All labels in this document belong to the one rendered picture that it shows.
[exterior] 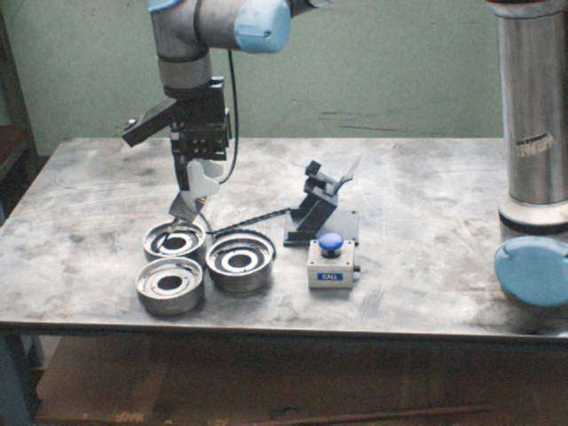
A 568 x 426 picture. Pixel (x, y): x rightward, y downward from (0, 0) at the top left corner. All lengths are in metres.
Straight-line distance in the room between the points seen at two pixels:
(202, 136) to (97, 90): 1.93
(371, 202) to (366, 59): 1.42
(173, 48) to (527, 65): 0.48
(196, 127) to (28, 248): 0.44
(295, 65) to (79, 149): 1.27
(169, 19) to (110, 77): 1.94
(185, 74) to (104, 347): 0.67
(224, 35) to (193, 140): 0.19
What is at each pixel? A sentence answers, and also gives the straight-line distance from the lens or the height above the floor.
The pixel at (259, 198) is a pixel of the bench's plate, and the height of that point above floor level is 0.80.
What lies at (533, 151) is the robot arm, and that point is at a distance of 1.04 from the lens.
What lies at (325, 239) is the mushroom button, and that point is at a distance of 1.31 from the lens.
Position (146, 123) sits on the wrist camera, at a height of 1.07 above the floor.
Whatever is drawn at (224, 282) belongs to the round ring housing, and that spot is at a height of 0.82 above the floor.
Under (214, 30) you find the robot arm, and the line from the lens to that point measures 1.13.
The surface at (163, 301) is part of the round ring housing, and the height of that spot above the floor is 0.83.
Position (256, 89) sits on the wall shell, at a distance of 2.99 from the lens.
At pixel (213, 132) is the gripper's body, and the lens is 1.23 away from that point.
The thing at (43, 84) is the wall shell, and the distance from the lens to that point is 3.20.
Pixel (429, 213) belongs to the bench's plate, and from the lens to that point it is 1.51.
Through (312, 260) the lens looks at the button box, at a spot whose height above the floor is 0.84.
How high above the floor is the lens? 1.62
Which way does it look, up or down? 33 degrees down
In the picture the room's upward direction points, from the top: 4 degrees counter-clockwise
